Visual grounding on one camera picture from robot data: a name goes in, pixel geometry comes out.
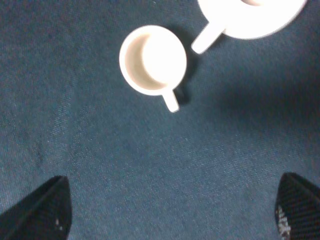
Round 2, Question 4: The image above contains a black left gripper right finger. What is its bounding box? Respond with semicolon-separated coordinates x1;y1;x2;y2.
274;172;320;240

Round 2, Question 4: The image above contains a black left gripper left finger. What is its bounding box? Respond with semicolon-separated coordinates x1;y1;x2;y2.
0;175;73;240

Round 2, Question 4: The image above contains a cream ceramic cup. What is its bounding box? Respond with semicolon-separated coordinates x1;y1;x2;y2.
119;25;187;113

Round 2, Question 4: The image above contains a black tablecloth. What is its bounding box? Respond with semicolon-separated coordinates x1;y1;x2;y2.
0;0;320;240

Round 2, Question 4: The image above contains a cream ceramic teapot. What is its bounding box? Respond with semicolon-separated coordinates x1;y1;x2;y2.
191;0;307;54

